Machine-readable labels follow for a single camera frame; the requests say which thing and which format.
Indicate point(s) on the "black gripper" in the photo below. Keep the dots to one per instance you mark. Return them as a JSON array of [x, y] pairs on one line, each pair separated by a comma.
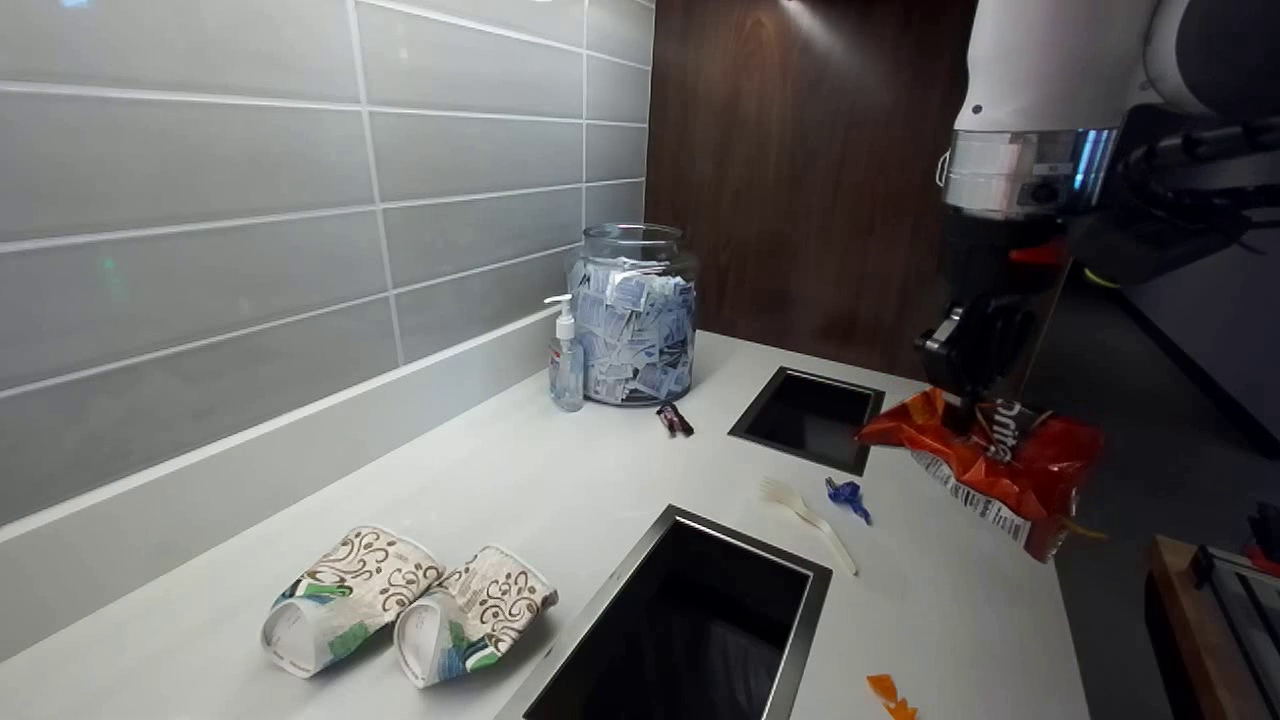
[[1004, 303]]

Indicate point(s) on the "red Doritos chip bag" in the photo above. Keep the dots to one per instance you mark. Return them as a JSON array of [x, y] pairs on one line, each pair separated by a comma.
[[1003, 462]]

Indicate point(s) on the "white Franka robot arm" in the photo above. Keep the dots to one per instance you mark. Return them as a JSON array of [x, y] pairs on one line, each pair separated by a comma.
[[1042, 64]]

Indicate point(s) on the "large steel-framed counter bin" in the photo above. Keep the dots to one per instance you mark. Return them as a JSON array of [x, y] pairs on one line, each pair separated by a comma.
[[682, 624]]

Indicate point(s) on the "blue crumpled wrapper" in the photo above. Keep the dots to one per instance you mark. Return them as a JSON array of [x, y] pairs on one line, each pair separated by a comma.
[[845, 498]]

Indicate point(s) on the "wooden side table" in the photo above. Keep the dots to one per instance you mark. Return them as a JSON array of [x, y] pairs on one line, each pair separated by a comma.
[[1183, 640]]

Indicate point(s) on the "brown Snickers candy bar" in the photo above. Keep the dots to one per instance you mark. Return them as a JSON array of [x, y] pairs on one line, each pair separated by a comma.
[[675, 423]]

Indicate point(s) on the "grey metal rack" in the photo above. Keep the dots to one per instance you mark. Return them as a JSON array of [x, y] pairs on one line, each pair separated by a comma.
[[1252, 602]]

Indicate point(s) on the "glass jar with blue packets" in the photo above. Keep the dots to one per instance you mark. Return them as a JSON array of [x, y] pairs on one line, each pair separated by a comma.
[[633, 327]]

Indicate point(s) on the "clear pump sanitizer bottle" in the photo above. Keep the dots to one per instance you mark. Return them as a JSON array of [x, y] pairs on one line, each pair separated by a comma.
[[569, 367]]

